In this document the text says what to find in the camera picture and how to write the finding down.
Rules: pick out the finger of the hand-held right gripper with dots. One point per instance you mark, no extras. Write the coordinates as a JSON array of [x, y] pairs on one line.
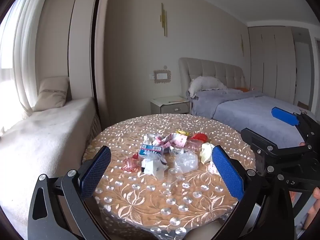
[[285, 116], [260, 140]]

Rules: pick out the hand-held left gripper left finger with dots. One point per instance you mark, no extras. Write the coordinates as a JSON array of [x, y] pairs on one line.
[[96, 172]]

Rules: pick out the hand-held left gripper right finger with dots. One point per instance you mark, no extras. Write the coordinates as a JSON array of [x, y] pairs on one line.
[[228, 175]]

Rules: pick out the cream paper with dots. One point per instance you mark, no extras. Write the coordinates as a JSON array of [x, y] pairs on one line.
[[206, 152]]

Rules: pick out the clear plastic bag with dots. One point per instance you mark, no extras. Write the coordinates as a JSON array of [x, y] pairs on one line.
[[186, 161]]

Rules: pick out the yellow snack wrapper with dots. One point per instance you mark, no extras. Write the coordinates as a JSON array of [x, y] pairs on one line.
[[182, 132]]

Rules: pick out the white tissue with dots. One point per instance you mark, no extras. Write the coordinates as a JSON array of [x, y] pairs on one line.
[[150, 138]]

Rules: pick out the person's right hand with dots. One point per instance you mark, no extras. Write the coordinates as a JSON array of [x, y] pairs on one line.
[[317, 195]]

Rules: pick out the brown cardboard box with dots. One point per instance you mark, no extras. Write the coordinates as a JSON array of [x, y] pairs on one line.
[[303, 105]]

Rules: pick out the bed with grey cover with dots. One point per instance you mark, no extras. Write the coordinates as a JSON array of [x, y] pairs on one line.
[[250, 112]]

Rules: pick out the pink transparent wrapper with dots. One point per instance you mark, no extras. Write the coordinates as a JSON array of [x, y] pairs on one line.
[[130, 163]]

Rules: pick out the red plastic wrapper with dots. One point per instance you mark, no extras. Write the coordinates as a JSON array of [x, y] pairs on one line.
[[198, 137]]

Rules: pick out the orange cloth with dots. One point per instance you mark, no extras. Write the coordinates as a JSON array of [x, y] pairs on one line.
[[242, 89]]

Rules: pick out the beige wardrobe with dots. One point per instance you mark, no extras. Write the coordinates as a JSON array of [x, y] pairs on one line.
[[272, 62]]

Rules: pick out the white crumpled wrapper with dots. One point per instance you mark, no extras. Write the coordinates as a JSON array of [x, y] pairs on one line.
[[152, 167]]

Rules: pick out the blue and white small box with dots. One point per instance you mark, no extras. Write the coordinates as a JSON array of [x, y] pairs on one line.
[[150, 150]]

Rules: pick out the silver foil wrapper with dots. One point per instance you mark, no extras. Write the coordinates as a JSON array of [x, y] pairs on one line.
[[175, 150]]

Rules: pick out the floral lace tablecloth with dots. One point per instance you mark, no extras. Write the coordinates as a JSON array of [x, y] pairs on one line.
[[150, 200]]

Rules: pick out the white ruffled pillow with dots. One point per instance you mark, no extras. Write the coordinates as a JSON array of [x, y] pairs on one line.
[[207, 85]]

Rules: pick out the beige upholstered bed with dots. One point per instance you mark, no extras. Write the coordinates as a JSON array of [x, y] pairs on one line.
[[215, 72]]

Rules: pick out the cream nightstand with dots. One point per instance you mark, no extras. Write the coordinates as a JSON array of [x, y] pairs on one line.
[[172, 107]]

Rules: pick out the beige throw pillow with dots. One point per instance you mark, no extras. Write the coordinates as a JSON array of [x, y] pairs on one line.
[[52, 92]]

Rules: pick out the white sheer curtain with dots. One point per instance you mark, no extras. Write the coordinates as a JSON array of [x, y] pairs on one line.
[[22, 55]]

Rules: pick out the lace-framed wall switch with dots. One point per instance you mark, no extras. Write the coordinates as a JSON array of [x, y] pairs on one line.
[[161, 76]]

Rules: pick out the large gold wall ornament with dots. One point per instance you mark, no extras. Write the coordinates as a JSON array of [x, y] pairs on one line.
[[163, 20]]

